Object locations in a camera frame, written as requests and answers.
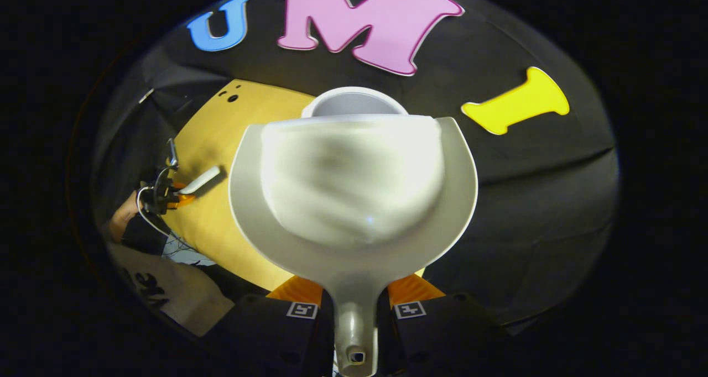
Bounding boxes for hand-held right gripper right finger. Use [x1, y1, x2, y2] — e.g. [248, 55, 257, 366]
[377, 273, 510, 377]

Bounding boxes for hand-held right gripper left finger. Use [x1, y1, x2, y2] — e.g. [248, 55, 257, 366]
[213, 275, 336, 377]

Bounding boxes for white dustpan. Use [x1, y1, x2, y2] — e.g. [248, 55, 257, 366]
[228, 114, 479, 377]

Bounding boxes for white ribbed garbage bin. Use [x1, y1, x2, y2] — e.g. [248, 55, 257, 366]
[301, 86, 410, 119]

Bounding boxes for yellow wooden desktop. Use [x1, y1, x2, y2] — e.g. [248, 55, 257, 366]
[163, 78, 426, 292]

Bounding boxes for person's white printed shirt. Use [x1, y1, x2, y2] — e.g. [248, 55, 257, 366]
[108, 243, 236, 336]

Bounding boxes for white cable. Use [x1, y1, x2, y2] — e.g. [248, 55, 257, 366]
[136, 186, 172, 239]

